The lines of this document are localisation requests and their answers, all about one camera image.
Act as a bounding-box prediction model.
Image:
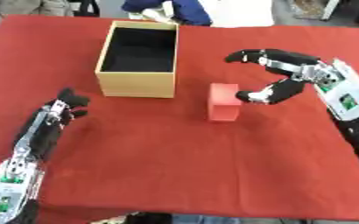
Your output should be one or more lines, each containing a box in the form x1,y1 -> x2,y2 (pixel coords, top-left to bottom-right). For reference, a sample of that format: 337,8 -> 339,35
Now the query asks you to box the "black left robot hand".
11,87 -> 93,163

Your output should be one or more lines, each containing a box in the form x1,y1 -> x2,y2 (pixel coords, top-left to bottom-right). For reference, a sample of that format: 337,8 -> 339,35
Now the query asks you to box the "red rectangular block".
205,82 -> 244,123

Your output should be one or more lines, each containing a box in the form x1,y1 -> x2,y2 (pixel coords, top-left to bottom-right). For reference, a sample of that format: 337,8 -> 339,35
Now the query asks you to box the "person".
119,0 -> 277,29
0,0 -> 75,37

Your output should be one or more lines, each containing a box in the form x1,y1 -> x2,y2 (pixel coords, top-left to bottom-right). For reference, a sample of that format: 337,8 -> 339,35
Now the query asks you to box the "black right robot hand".
222,48 -> 324,106

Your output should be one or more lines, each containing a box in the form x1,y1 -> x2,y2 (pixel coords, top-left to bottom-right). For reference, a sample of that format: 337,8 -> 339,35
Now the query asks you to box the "tan box with black inside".
94,20 -> 181,99

